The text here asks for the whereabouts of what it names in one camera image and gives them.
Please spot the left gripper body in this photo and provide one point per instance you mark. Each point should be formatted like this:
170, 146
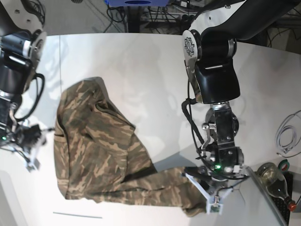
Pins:
216, 173

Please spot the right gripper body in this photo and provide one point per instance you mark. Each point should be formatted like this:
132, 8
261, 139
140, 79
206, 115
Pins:
25, 137

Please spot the camouflage t-shirt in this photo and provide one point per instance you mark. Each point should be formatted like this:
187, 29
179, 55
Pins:
99, 157

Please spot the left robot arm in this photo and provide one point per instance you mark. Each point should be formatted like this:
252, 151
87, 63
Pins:
209, 46

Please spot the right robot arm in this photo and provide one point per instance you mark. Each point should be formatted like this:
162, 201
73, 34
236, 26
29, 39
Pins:
22, 39

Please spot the clear plastic bottle red cap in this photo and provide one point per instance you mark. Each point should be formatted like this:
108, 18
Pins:
275, 183

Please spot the green tape roll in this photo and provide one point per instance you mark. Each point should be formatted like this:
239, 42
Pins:
284, 165

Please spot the blue bin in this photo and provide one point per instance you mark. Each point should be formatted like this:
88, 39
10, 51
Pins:
121, 3

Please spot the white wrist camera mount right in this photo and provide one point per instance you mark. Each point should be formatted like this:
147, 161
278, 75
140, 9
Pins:
31, 153

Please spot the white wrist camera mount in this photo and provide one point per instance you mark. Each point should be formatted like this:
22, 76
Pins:
31, 153
214, 201

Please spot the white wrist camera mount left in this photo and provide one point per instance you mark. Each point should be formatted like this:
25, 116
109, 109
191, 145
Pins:
214, 201

